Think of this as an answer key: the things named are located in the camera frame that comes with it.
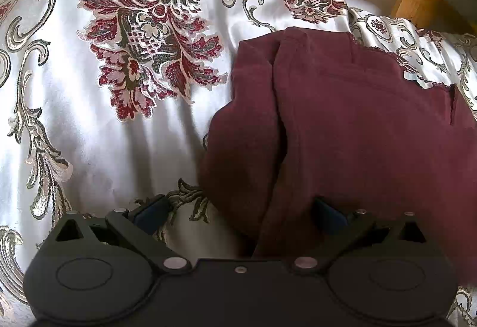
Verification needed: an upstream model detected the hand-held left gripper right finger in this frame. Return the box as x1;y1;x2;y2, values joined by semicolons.
292;196;429;272

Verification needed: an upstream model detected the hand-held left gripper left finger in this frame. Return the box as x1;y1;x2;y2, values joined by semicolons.
52;194;192;272

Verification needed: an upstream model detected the maroon long-sleeve shirt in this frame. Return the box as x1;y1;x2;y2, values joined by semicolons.
197;27;477;290

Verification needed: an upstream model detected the floral satin bedspread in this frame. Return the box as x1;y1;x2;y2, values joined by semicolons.
0;0;477;327

